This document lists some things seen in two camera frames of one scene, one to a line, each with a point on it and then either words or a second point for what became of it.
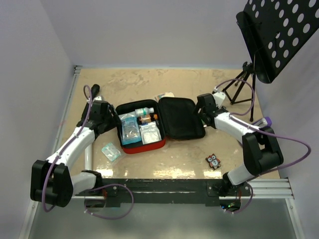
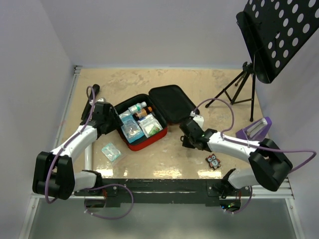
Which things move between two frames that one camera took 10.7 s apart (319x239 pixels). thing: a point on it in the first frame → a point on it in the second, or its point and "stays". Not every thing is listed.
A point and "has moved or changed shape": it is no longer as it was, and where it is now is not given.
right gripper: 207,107 → 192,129
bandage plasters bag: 111,152 stays
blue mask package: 130,131 has moved or changed shape
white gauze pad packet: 150,133 → 149,125
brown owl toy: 214,162 stays
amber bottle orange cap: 147,118 → 144,111
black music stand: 274,30 stays
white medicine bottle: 143,111 → 136,108
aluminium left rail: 65,112 stays
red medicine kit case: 178,117 has moved or changed shape
